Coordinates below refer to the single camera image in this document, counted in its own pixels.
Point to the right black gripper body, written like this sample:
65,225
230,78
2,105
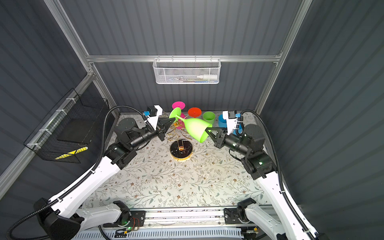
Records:
220,142

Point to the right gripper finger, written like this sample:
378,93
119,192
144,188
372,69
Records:
213,136
217,129

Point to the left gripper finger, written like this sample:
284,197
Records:
166,121
170,129

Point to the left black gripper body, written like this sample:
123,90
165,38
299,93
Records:
159,131

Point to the blue wine glass front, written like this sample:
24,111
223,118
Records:
222,123

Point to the light green wine glass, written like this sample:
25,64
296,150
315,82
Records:
209,117

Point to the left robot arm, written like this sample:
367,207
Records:
64,218

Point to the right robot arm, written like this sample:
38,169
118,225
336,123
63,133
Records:
290,224

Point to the pink wine glass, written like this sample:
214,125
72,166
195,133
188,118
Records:
179,105

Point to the gold wine glass rack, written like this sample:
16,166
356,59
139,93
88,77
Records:
181,144

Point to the red wine glass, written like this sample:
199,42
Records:
194,112

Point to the floral table mat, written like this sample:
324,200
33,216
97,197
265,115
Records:
210,177

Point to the white marker in basket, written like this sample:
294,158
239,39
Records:
208,77

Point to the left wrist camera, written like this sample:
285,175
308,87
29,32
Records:
152,115

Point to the white wire mesh basket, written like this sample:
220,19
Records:
184,71

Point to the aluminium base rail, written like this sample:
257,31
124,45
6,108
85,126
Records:
198,223

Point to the black wire basket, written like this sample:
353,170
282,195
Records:
68,134

